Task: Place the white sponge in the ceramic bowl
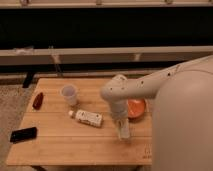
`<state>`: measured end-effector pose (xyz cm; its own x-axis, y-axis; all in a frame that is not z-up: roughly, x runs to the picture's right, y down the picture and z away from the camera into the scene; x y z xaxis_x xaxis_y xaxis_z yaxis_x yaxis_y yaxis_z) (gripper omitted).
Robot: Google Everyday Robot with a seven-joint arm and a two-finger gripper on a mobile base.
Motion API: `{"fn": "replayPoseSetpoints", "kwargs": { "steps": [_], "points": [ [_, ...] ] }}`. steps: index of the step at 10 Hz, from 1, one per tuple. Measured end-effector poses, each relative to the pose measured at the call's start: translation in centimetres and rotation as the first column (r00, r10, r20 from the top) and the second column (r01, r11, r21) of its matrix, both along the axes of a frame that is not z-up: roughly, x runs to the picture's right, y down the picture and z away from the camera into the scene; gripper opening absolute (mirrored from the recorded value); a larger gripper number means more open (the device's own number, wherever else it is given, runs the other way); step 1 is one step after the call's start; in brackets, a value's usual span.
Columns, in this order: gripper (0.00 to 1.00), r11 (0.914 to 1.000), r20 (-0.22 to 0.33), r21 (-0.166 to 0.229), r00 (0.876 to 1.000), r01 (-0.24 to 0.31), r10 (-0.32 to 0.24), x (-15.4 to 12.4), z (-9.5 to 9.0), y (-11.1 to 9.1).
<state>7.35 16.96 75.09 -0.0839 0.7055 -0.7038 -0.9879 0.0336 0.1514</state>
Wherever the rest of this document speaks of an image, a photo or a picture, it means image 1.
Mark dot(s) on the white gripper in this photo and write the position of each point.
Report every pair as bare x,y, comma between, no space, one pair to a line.
119,112

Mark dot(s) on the white sponge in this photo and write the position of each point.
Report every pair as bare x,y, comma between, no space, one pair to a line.
123,129

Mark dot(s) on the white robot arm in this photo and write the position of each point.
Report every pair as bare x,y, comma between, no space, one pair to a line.
182,119

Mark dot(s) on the orange ceramic bowl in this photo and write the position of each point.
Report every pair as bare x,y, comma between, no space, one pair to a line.
136,108

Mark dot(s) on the white plastic bottle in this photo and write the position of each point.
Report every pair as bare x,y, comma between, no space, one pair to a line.
85,117

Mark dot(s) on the wooden table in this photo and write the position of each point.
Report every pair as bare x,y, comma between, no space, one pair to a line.
64,141

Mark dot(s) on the translucent plastic cup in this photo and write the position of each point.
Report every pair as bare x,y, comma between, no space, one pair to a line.
69,93

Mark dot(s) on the dark red snack bar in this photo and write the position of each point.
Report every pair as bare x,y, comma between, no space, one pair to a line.
38,101

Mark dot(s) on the black rectangular device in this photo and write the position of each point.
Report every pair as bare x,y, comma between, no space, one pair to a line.
23,135

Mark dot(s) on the grey wall rail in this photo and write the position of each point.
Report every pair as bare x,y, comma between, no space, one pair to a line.
30,56

